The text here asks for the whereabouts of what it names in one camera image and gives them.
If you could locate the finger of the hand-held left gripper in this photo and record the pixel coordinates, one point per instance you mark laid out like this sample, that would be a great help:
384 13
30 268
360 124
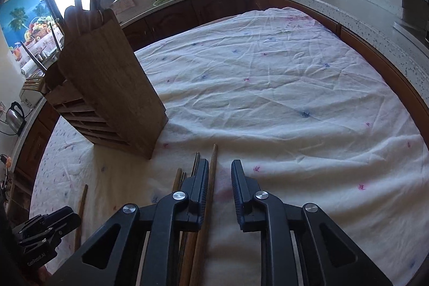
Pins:
67 219
26 225

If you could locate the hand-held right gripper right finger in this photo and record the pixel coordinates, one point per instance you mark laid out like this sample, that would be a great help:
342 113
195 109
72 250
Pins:
239 195

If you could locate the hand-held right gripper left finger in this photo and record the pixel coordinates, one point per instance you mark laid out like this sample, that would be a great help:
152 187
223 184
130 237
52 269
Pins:
197 192

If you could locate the wooden utensil holder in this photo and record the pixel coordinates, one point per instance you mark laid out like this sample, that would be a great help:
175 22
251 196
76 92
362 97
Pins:
100 88

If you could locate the small orange fruit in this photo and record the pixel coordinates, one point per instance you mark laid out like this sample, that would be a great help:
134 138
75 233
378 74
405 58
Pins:
8 160

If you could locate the white speckled tablecloth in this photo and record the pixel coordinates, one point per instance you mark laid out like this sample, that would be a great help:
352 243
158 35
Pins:
285 105

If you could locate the steel electric kettle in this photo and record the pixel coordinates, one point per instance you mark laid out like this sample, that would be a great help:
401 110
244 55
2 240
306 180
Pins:
13 118

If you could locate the paper towel roll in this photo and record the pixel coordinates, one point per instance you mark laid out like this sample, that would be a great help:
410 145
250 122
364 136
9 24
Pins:
32 66

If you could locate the grey speckled countertop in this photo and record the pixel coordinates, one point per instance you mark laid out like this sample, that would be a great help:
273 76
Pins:
352 4

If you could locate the tropical fruit wall poster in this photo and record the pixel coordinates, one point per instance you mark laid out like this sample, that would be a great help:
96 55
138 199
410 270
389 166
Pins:
23 21

